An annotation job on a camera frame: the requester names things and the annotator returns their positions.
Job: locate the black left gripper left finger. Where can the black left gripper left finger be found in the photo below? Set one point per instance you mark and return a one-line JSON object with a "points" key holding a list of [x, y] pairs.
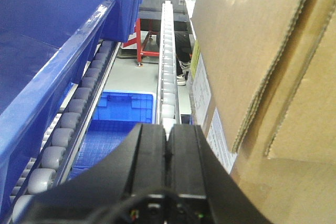
{"points": [[127, 186]]}

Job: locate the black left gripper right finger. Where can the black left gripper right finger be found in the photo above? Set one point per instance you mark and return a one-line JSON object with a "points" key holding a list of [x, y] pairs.
{"points": [[205, 191]]}

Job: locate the brown cardboard box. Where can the brown cardboard box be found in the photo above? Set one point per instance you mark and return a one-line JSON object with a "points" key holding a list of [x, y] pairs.
{"points": [[271, 68]]}

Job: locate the blue crate on lower level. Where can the blue crate on lower level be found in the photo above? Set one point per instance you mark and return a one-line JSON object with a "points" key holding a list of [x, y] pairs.
{"points": [[116, 115]]}

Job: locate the grey roller track left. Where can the grey roller track left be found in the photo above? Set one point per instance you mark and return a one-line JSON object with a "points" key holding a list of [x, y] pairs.
{"points": [[35, 164]]}

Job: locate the white roller track centre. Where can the white roller track centre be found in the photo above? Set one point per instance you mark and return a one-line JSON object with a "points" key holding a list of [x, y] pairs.
{"points": [[167, 107]]}

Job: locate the large blue plastic bin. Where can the large blue plastic bin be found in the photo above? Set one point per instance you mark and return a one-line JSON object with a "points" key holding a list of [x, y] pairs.
{"points": [[42, 53]]}

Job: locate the seated person in background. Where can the seated person in background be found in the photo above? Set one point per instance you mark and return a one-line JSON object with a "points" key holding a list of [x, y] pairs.
{"points": [[183, 56]]}

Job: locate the red metal frame table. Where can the red metal frame table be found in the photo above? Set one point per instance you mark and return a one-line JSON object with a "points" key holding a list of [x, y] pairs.
{"points": [[141, 45]]}

